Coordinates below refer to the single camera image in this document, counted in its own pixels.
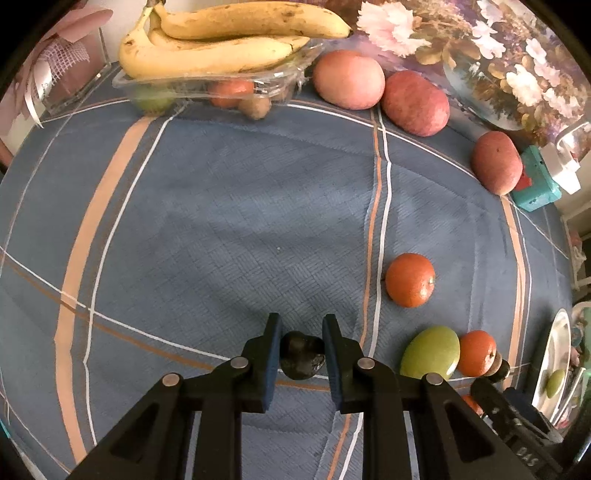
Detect small green lime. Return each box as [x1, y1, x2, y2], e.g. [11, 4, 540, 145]
[545, 368, 566, 398]

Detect red apple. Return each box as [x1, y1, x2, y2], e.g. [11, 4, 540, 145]
[312, 50, 386, 110]
[471, 131, 524, 196]
[381, 70, 451, 137]

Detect green pear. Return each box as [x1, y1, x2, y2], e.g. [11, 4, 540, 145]
[133, 85, 178, 116]

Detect white charger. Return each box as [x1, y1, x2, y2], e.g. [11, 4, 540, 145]
[540, 141, 583, 195]

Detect green mango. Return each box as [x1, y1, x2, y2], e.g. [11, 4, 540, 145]
[399, 326, 461, 380]

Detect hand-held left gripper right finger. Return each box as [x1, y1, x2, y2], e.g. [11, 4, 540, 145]
[322, 314, 522, 480]

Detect clear plastic tray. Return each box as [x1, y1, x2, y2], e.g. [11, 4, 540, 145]
[112, 39, 324, 104]

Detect teal box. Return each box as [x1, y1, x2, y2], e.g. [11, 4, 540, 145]
[510, 145, 563, 213]

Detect white ribbon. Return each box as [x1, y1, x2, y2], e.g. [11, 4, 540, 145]
[23, 60, 51, 130]

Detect yellow banana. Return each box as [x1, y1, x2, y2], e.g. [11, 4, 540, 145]
[148, 28, 296, 51]
[154, 1, 354, 40]
[119, 4, 311, 80]

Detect floral painting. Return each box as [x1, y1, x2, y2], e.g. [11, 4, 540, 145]
[323, 0, 591, 148]

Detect white cable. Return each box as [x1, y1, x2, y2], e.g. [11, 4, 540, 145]
[556, 121, 591, 160]

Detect pink flower gift box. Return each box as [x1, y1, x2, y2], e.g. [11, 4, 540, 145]
[0, 8, 114, 139]

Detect dark plum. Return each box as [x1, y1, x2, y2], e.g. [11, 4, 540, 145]
[280, 331, 327, 380]

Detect silver metal plate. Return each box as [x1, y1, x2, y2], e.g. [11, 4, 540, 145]
[531, 308, 573, 423]

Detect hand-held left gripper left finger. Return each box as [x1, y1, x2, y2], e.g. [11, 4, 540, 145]
[69, 313, 283, 480]

